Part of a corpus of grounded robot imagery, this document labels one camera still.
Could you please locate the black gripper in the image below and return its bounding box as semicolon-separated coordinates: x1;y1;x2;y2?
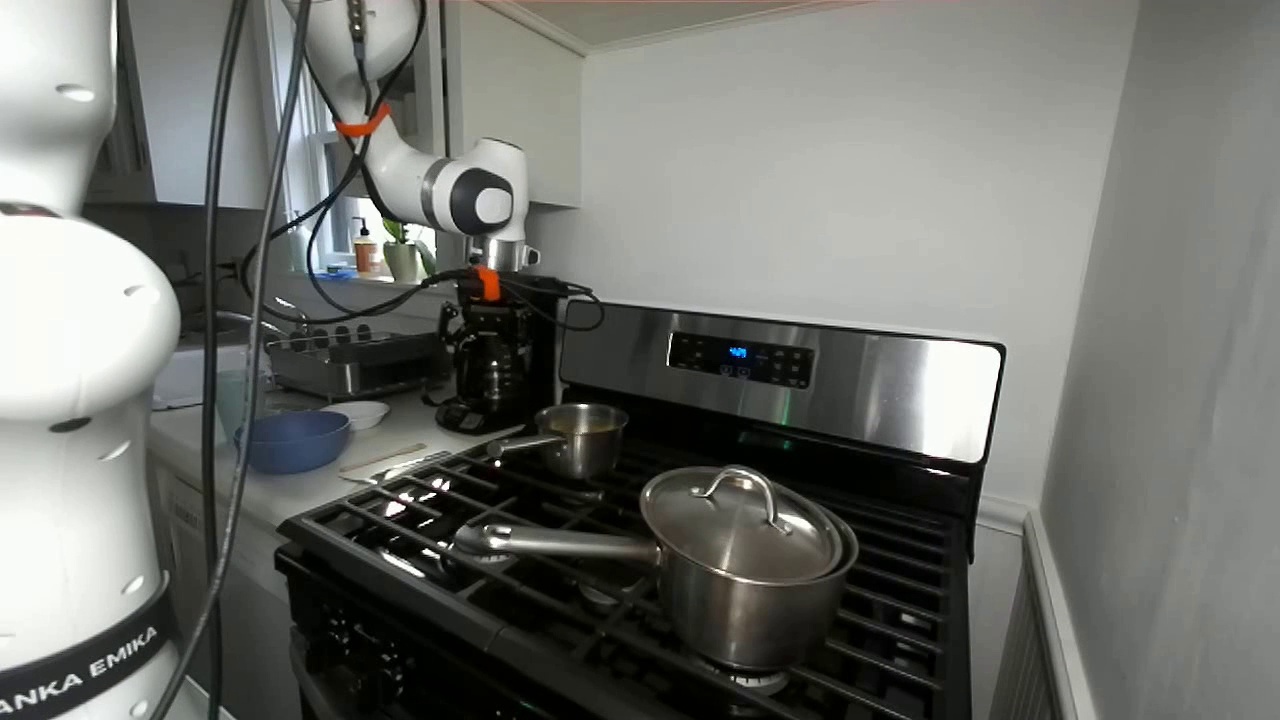
474;263;539;344

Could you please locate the small steel saucepan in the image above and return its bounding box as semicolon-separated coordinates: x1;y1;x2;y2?
480;400;633;488

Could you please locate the white bowl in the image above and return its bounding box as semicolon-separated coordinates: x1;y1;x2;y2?
324;395;395;436

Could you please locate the blue bowl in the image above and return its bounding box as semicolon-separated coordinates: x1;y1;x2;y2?
238;407;357;482

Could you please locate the black gas stove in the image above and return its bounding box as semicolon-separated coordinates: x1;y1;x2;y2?
271;298;1008;720

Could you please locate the large steel pot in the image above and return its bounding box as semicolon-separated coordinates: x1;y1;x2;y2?
451;495;864;677

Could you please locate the black coffee maker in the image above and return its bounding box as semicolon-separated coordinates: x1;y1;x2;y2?
436;273;567;439

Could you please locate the potted green plant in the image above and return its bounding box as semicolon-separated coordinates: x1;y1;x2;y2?
378;216;430;288

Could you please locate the small brown bottle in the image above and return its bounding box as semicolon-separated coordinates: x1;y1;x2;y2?
349;216;382;282

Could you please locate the metal dish rack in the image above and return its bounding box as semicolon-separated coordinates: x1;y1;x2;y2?
261;312;451;403

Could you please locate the teal cup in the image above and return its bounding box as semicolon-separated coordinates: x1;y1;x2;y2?
212;365;268;446

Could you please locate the steel pot lid with handle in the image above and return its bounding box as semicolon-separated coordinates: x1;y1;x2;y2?
636;459;851;588

